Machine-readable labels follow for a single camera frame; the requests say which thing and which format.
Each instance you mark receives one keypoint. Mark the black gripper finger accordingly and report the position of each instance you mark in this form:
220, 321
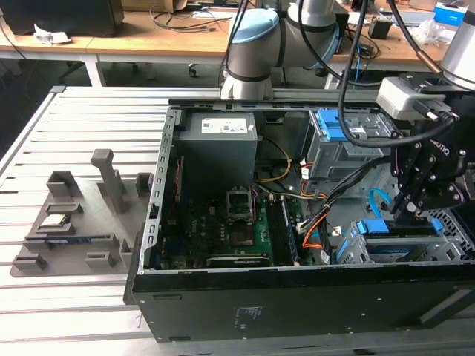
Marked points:
445, 196
412, 174

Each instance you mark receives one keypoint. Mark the hard disk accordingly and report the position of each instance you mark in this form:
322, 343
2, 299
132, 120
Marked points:
375, 226

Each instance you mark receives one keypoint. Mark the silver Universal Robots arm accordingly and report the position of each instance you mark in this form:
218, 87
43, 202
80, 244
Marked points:
259, 44

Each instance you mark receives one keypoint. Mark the grey disk bay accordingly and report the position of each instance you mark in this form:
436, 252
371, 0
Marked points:
438, 252

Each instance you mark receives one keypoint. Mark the grey drive cage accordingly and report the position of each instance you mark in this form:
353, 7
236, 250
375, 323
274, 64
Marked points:
334, 159

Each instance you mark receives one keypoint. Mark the blue drive carrier latches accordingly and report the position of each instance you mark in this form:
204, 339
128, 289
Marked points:
328, 122

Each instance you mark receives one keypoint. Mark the clear plastic bag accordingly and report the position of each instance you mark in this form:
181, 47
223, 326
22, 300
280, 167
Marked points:
434, 31

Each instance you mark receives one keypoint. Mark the wooden desk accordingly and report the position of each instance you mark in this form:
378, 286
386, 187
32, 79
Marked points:
111, 41
393, 52

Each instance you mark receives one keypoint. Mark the blue cardboard box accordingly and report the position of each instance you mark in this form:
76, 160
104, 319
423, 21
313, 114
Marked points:
449, 16

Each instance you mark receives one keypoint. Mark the flat grey box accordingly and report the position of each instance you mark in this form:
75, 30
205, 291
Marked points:
419, 18

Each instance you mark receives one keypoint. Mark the white power strip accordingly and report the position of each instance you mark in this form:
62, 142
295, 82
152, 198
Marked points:
333, 79

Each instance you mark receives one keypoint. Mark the small black box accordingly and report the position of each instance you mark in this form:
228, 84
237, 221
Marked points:
380, 29

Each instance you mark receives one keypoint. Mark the installed RAM stick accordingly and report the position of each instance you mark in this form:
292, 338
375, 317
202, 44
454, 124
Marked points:
289, 230

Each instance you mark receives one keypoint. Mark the black RAM slot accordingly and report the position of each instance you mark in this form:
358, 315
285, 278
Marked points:
280, 237
272, 233

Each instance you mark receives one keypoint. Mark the locking lever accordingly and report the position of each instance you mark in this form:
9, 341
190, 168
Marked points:
255, 207

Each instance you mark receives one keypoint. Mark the black open PC case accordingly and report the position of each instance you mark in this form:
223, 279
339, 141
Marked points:
297, 311

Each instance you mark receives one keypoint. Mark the CPU socket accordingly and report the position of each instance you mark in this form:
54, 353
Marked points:
242, 237

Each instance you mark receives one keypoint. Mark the black graphics card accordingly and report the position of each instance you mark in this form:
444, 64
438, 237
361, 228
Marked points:
237, 260

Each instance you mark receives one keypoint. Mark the grey power supply unit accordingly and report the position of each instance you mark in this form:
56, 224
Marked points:
215, 155

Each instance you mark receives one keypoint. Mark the green motherboard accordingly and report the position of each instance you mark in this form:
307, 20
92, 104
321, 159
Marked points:
200, 230

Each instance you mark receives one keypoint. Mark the black chair caster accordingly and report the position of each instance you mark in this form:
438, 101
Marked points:
192, 71

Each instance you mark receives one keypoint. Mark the grey parts rack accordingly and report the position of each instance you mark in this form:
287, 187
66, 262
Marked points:
92, 230

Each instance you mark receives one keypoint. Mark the blue RAM stick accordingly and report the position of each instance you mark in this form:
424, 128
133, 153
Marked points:
67, 241

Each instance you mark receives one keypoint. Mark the silver CPU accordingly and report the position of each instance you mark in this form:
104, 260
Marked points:
53, 220

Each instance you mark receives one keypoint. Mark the large black box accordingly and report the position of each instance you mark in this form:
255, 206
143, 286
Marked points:
63, 18

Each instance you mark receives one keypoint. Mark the crumpled white paper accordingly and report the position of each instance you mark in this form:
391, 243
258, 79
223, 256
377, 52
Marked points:
48, 35

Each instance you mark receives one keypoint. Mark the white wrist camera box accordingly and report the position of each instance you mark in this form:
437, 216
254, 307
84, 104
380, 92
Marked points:
397, 98

